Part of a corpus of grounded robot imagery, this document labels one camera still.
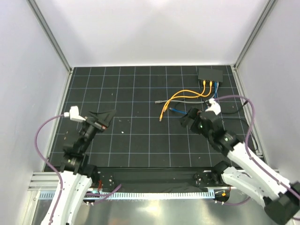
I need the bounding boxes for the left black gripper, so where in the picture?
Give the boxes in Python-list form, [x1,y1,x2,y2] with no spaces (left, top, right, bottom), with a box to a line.
[79,109,115,152]

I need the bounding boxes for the orange ethernet cable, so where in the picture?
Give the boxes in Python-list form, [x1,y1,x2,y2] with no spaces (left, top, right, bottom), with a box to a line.
[159,79,207,121]
[162,81,213,113]

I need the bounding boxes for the black network switch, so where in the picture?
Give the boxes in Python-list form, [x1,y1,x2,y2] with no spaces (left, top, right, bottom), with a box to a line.
[197,67,223,83]

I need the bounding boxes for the black power cable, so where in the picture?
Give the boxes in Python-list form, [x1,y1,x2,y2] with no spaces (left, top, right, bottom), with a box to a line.
[220,99,259,150]

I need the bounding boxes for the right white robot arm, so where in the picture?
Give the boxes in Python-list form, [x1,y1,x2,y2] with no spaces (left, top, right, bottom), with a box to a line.
[180,108,300,225]

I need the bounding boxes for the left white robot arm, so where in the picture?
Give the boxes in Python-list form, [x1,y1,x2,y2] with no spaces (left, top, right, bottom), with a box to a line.
[41,106,116,225]

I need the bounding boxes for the black grid mat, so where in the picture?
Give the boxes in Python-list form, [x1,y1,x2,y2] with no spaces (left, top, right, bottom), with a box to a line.
[43,66,268,169]

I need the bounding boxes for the grey ethernet cable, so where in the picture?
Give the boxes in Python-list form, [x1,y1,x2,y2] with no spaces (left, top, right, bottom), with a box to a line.
[155,82,221,104]

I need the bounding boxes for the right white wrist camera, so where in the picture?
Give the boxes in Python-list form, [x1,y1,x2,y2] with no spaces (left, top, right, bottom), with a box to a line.
[204,98,221,115]

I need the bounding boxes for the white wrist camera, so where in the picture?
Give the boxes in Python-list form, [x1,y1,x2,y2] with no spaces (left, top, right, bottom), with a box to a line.
[63,106,86,122]
[204,98,221,115]

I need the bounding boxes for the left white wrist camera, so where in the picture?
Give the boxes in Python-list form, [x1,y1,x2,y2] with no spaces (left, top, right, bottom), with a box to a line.
[63,106,86,122]

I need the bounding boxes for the blue ethernet cable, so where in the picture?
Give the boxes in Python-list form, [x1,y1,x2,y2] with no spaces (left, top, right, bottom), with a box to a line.
[169,82,221,114]

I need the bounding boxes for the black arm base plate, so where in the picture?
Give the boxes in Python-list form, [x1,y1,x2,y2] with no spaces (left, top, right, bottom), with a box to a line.
[71,166,240,193]

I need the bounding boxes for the aluminium front rail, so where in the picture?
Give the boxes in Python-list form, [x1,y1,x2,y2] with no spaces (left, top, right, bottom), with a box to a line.
[27,170,285,191]

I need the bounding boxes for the slotted cable duct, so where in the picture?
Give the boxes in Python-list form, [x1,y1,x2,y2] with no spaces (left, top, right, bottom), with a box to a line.
[38,190,215,200]

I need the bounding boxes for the left aluminium frame post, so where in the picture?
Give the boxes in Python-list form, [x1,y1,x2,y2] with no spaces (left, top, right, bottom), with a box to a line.
[26,0,72,73]

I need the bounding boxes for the aluminium frame post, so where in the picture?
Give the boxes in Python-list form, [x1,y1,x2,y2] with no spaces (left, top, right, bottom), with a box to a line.
[233,0,277,70]
[26,0,72,73]

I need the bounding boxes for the right aluminium frame post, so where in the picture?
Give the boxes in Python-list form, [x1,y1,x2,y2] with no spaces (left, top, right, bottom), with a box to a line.
[233,0,277,70]

